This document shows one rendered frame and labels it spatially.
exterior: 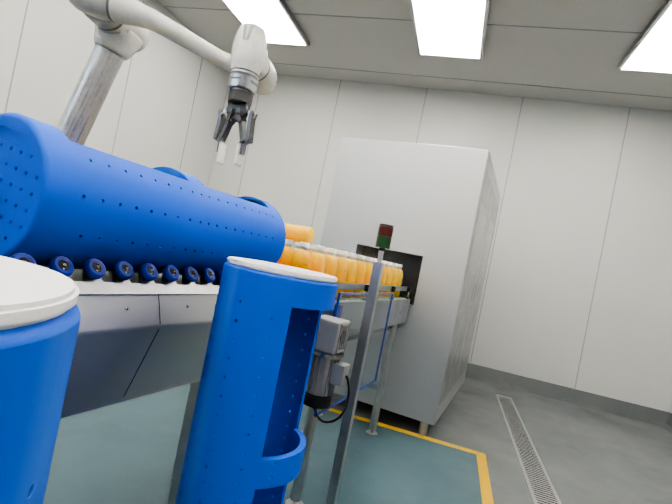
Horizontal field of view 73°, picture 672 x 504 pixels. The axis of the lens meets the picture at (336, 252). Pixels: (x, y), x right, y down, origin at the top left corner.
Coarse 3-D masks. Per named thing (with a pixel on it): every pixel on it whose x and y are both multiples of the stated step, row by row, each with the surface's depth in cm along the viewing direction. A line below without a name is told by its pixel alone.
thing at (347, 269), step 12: (324, 252) 212; (336, 264) 196; (348, 264) 219; (360, 264) 231; (372, 264) 245; (384, 264) 268; (336, 276) 207; (348, 276) 219; (360, 276) 231; (384, 276) 267; (396, 276) 292
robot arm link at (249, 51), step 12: (252, 24) 139; (240, 36) 138; (252, 36) 138; (264, 36) 141; (240, 48) 138; (252, 48) 138; (264, 48) 141; (240, 60) 138; (252, 60) 138; (264, 60) 143; (264, 72) 147
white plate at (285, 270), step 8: (232, 256) 114; (240, 264) 102; (248, 264) 100; (256, 264) 100; (264, 264) 106; (272, 264) 114; (280, 264) 124; (272, 272) 99; (280, 272) 99; (288, 272) 99; (296, 272) 100; (304, 272) 107; (312, 272) 115; (312, 280) 102; (320, 280) 103; (328, 280) 105; (336, 280) 110
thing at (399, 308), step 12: (396, 300) 280; (408, 300) 309; (324, 312) 180; (396, 312) 285; (396, 324) 293; (384, 360) 293; (384, 372) 292; (372, 384) 296; (384, 384) 293; (312, 408) 193; (312, 420) 193; (372, 420) 293; (312, 432) 193; (372, 432) 294; (300, 480) 193; (300, 492) 193
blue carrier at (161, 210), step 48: (0, 144) 85; (48, 144) 81; (0, 192) 83; (48, 192) 80; (96, 192) 88; (144, 192) 100; (192, 192) 117; (0, 240) 82; (48, 240) 84; (96, 240) 92; (144, 240) 102; (192, 240) 116; (240, 240) 134
